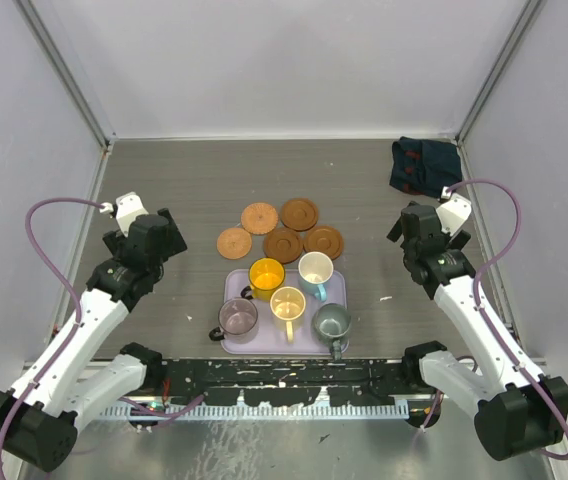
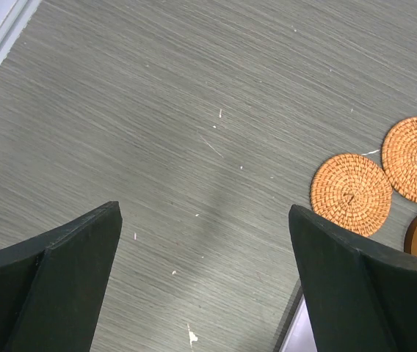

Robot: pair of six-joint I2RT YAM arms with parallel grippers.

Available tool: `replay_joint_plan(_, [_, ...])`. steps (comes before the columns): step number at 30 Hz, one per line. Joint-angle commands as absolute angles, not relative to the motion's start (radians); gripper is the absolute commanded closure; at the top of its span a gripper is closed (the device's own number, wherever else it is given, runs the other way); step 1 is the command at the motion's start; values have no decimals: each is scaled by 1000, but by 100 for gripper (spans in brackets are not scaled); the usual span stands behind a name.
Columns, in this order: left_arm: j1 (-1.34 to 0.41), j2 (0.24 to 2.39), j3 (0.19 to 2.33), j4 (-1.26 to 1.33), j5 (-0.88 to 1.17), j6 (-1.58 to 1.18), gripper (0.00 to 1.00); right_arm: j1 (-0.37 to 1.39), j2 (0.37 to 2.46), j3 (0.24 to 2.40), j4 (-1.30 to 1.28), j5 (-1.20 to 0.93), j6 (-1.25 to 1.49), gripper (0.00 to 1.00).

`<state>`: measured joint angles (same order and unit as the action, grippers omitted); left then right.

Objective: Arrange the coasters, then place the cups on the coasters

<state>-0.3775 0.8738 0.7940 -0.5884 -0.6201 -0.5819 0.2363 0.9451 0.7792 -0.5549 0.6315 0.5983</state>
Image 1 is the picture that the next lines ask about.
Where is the small woven rattan coaster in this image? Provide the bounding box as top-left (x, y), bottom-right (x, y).
top-left (216, 227), bottom-right (252, 260)

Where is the dark wooden coaster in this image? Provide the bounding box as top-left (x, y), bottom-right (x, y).
top-left (303, 225), bottom-right (344, 260)
top-left (280, 198), bottom-right (319, 232)
top-left (263, 227), bottom-right (303, 265)

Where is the large woven rattan coaster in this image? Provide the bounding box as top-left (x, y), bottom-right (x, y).
top-left (241, 202), bottom-right (279, 235)

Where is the white and blue mug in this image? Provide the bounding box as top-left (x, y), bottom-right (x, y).
top-left (298, 251), bottom-right (334, 302)

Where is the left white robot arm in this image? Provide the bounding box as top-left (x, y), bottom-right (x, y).
top-left (0, 204), bottom-right (187, 479)

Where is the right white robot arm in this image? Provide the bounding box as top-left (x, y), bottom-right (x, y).
top-left (387, 196), bottom-right (568, 461)

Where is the dark blue folded cloth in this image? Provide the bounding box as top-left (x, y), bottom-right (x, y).
top-left (389, 137), bottom-right (463, 198)

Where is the purple transparent mug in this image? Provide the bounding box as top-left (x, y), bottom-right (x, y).
top-left (208, 297), bottom-right (258, 344)

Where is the yellow transparent mug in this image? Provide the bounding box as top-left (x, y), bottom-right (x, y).
top-left (240, 258), bottom-right (286, 302)

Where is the grey metallic mug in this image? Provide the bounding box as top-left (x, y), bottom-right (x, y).
top-left (311, 303), bottom-right (352, 361)

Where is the cream mug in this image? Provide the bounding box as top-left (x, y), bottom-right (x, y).
top-left (269, 286), bottom-right (306, 344)

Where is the lilac plastic tray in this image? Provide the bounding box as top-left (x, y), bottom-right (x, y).
top-left (221, 269), bottom-right (347, 357)

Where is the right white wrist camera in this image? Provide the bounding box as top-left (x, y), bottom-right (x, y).
top-left (435, 187), bottom-right (472, 238)

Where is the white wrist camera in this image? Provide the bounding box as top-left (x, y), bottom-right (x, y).
top-left (435, 187), bottom-right (472, 238)
top-left (99, 192), bottom-right (148, 237)

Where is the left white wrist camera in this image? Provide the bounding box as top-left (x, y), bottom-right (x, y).
top-left (99, 192), bottom-right (148, 237)

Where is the white slotted cable duct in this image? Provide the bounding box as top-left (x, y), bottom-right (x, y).
top-left (99, 402), bottom-right (411, 420)

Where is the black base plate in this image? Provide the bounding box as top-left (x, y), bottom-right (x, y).
top-left (155, 359), bottom-right (418, 407)

